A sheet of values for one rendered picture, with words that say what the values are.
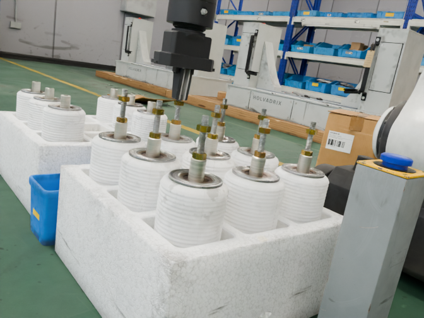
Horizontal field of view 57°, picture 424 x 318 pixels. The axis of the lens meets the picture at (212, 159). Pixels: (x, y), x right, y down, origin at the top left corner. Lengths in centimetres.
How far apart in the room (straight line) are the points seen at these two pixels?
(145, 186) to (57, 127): 42
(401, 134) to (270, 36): 285
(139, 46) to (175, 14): 439
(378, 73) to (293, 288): 222
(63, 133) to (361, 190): 67
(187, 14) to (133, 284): 46
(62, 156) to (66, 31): 625
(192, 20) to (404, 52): 213
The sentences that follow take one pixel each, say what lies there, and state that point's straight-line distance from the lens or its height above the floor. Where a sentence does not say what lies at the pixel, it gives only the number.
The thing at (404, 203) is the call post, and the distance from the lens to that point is 55.
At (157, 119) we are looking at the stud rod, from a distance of 62.
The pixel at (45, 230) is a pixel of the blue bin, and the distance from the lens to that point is 86.
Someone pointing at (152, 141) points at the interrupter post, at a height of 28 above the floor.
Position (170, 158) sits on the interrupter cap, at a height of 25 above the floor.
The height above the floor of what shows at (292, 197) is 21.
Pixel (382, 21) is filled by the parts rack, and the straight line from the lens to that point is 577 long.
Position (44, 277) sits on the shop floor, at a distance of 78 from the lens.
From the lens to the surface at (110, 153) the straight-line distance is 69.
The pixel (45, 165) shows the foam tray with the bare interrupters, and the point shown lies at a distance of 94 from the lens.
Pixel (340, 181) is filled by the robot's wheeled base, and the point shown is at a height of 19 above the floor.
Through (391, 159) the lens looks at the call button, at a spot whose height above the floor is 33.
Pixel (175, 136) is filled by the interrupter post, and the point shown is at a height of 26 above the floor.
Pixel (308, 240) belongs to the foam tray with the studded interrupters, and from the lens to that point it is 65.
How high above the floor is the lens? 41
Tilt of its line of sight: 13 degrees down
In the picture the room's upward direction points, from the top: 9 degrees clockwise
